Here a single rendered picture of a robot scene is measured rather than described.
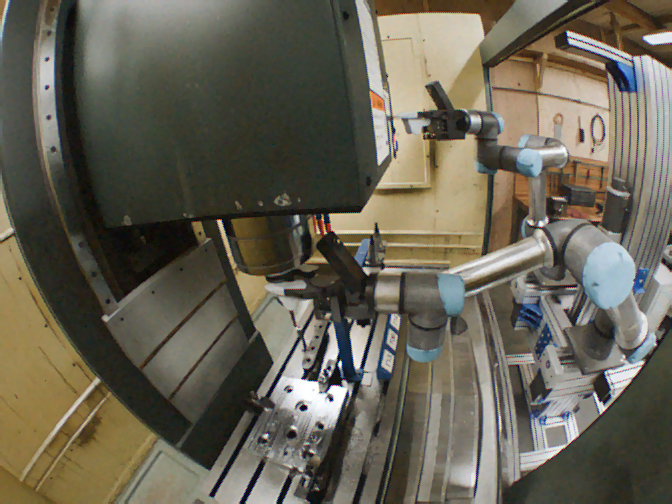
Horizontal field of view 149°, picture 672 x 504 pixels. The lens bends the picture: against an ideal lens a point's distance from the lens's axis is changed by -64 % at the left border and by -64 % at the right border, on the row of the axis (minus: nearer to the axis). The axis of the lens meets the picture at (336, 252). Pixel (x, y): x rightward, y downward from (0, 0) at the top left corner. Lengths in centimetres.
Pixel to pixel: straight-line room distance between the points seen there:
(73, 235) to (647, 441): 111
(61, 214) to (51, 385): 69
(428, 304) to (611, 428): 43
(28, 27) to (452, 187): 179
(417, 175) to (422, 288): 102
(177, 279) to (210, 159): 57
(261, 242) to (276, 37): 28
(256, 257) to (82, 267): 47
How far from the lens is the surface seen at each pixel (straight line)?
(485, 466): 112
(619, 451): 55
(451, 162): 140
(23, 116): 78
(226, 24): 34
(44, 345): 114
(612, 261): 53
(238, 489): 90
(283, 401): 86
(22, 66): 84
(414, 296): 43
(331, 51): 27
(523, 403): 187
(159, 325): 84
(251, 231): 40
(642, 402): 50
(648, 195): 110
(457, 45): 146
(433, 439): 104
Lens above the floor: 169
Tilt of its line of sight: 27 degrees down
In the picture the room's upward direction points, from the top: 9 degrees counter-clockwise
